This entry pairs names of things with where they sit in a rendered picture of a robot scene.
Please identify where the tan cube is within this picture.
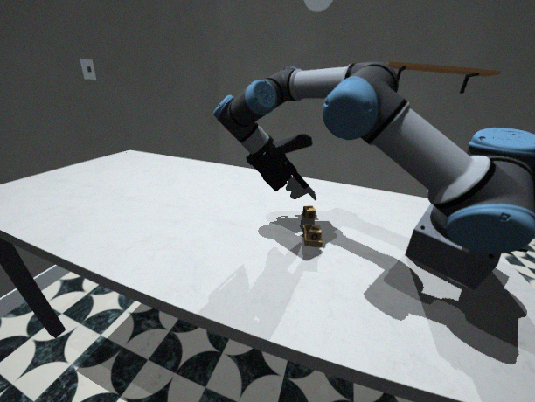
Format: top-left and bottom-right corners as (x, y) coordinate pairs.
(307, 225), (322, 241)
(302, 205), (316, 219)

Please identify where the tan wooden tray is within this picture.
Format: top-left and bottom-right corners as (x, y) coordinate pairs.
(302, 224), (323, 247)

